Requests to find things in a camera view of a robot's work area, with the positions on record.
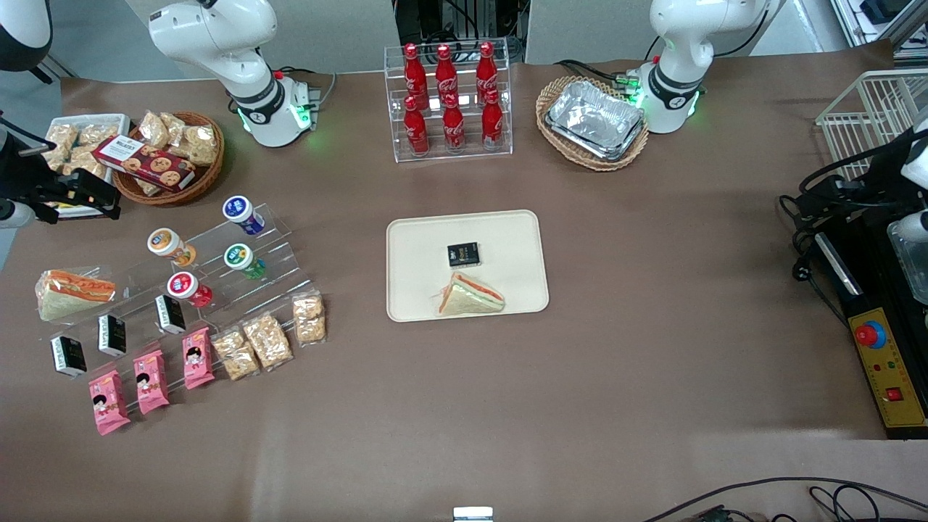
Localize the wicker basket with foil trays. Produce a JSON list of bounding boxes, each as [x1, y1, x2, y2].
[[535, 75, 650, 173]]

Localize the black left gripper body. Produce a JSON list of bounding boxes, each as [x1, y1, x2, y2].
[[816, 141, 916, 218]]

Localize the red cola bottle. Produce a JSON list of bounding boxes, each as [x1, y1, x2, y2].
[[481, 89, 505, 150], [435, 44, 460, 109], [476, 41, 500, 107], [442, 94, 467, 154], [402, 96, 431, 157], [403, 43, 429, 111]]

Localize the red cookie box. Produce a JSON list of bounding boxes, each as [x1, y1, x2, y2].
[[91, 134, 197, 193]]

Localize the stacked aluminium foil trays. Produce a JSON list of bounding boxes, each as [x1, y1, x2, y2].
[[544, 79, 647, 162]]

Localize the black equipment rack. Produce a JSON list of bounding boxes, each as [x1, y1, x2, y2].
[[394, 0, 528, 65]]

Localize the wrapped triangle sandwich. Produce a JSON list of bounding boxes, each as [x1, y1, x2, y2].
[[436, 271, 507, 318], [36, 269, 117, 323]]

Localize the yellow black control box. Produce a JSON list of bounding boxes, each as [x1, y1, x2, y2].
[[812, 217, 928, 441]]

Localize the white wire basket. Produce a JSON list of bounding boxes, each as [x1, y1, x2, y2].
[[815, 69, 928, 183]]

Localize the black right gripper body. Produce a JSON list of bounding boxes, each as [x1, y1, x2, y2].
[[0, 138, 77, 212]]

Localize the green gum bottle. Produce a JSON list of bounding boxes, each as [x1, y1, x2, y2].
[[223, 243, 268, 281]]

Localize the clear acrylic step stand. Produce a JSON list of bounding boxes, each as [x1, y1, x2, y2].
[[40, 202, 314, 379]]

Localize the black cable with plug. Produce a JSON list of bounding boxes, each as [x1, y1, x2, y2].
[[779, 193, 849, 327]]

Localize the orange gum bottle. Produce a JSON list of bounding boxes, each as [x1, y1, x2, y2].
[[146, 227, 197, 268]]

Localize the clear rice cracker packet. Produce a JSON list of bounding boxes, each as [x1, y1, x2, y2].
[[138, 110, 172, 150], [241, 311, 295, 373], [67, 148, 111, 182], [159, 112, 191, 146], [174, 124, 220, 167], [76, 123, 121, 150], [211, 327, 261, 382], [43, 123, 80, 172], [291, 289, 328, 346]]

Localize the black cables bundle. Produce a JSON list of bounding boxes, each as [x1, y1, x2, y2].
[[638, 476, 928, 522]]

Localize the clear acrylic bottle rack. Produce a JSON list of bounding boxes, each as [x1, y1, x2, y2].
[[384, 37, 514, 164]]

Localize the red gum bottle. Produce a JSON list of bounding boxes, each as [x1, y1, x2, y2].
[[166, 271, 215, 310]]

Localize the cream plastic tray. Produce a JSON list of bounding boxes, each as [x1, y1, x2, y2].
[[386, 210, 550, 323]]

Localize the pink snack packet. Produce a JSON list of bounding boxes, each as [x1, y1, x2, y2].
[[133, 349, 171, 416], [88, 369, 133, 437], [181, 326, 216, 391]]

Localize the black cables at arm base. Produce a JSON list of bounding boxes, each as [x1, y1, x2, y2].
[[557, 58, 640, 93]]

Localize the blue gum bottle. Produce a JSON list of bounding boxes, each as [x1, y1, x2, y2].
[[222, 195, 267, 236]]

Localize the brown wicker snack basket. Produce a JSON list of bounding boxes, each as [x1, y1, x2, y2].
[[112, 110, 226, 208]]

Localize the clear plastic container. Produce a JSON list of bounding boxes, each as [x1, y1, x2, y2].
[[885, 213, 928, 306]]

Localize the white rectangular snack tray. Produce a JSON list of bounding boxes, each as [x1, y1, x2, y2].
[[42, 113, 132, 220]]

